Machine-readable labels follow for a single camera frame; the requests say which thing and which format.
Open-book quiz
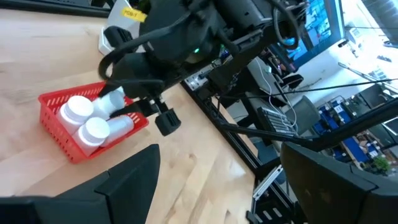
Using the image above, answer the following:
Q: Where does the white angular plant pot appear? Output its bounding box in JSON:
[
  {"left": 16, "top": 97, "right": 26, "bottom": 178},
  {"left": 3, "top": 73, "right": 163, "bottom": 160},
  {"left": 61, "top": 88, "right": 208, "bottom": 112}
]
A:
[{"left": 98, "top": 0, "right": 149, "bottom": 56}]

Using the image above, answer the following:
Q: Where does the grey control box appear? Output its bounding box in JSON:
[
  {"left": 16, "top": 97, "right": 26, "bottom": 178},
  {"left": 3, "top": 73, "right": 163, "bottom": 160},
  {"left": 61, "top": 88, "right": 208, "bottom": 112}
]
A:
[{"left": 184, "top": 67, "right": 215, "bottom": 91}]

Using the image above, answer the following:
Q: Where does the silver aluminium extrusion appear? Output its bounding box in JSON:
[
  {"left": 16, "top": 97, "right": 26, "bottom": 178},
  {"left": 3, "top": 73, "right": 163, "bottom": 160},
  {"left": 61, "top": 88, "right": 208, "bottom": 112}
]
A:
[{"left": 252, "top": 164, "right": 284, "bottom": 201}]

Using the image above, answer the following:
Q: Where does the red plastic slotted basket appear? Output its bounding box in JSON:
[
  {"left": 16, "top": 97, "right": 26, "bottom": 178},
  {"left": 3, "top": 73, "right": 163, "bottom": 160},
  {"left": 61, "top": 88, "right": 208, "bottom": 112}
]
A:
[{"left": 37, "top": 81, "right": 149, "bottom": 165}]

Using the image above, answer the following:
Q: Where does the green leafy plant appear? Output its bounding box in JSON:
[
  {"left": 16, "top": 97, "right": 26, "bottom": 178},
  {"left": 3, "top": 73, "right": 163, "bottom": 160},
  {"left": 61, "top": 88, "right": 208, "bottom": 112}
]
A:
[{"left": 372, "top": 155, "right": 393, "bottom": 174}]

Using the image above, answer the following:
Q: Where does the white plastic pill bottle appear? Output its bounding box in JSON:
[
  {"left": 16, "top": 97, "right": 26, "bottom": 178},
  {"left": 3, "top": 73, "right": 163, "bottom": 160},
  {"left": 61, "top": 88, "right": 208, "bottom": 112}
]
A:
[
  {"left": 91, "top": 88, "right": 127, "bottom": 121},
  {"left": 57, "top": 95, "right": 95, "bottom": 135},
  {"left": 101, "top": 114, "right": 135, "bottom": 147},
  {"left": 72, "top": 116, "right": 111, "bottom": 157}
]

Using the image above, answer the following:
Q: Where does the black frame beam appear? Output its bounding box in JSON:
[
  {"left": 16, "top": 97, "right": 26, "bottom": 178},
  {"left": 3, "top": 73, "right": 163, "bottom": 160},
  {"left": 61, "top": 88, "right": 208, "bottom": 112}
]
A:
[{"left": 219, "top": 98, "right": 398, "bottom": 153}]

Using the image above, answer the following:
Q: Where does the grey laptop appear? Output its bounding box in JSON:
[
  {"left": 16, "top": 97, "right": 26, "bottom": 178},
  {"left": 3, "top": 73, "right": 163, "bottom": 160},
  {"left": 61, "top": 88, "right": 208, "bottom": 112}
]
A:
[{"left": 247, "top": 57, "right": 282, "bottom": 98}]

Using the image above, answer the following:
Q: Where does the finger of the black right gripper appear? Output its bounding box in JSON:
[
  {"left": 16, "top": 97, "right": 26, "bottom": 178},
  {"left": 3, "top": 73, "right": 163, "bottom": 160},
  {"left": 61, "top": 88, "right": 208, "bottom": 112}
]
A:
[
  {"left": 109, "top": 101, "right": 158, "bottom": 118},
  {"left": 98, "top": 79, "right": 125, "bottom": 97}
]

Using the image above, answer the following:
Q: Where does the blue storage bin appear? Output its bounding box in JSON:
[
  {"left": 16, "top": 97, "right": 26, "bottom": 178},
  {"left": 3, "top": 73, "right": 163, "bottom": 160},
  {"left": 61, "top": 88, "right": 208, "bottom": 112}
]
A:
[
  {"left": 313, "top": 98, "right": 349, "bottom": 138},
  {"left": 341, "top": 136, "right": 371, "bottom": 164}
]

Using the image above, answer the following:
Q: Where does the black looped gripper cable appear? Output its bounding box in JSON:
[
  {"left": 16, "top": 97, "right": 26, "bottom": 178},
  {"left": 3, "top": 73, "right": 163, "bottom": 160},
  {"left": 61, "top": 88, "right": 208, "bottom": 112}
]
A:
[{"left": 98, "top": 12, "right": 200, "bottom": 82}]

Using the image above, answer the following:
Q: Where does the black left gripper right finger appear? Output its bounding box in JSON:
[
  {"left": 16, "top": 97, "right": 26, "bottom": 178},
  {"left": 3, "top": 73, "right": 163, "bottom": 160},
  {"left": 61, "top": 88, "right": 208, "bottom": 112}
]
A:
[{"left": 279, "top": 141, "right": 398, "bottom": 224}]

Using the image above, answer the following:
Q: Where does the black keyboard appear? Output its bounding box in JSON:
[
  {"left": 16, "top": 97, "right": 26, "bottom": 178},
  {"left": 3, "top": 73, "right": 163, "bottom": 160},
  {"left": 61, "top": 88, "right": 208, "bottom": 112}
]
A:
[{"left": 256, "top": 106, "right": 299, "bottom": 138}]

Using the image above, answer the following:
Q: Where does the large monitor with blue screen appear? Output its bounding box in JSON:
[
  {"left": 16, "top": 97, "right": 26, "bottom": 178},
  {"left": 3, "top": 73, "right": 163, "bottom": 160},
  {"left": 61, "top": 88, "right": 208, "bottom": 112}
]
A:
[{"left": 270, "top": 0, "right": 346, "bottom": 73}]

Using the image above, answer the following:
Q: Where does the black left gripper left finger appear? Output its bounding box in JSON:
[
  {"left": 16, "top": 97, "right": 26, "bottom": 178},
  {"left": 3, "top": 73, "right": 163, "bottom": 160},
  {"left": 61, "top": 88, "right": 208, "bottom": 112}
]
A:
[{"left": 0, "top": 144, "right": 161, "bottom": 224}]

